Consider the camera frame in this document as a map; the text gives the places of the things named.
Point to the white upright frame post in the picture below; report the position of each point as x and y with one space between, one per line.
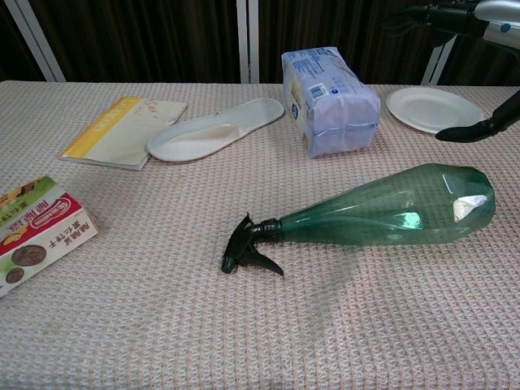
248 40

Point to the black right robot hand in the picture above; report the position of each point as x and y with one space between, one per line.
451 18

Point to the white paper plate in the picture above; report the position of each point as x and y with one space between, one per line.
434 107

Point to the white disposable slipper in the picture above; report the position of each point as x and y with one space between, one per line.
211 132

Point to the blue tissue paper pack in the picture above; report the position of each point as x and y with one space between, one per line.
331 97

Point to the dark brown curtain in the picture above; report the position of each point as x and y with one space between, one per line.
154 36

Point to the white slanted frame post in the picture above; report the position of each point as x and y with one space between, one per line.
440 61
36 40

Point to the beige woven tablecloth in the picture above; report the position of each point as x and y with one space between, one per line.
162 325

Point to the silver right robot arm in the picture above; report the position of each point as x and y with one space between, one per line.
503 24

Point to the yellow and white book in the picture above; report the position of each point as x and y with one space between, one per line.
118 134

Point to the red and green cookie box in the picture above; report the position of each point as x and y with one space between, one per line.
36 235

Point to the green plastic spray bottle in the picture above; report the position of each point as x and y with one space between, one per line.
390 207

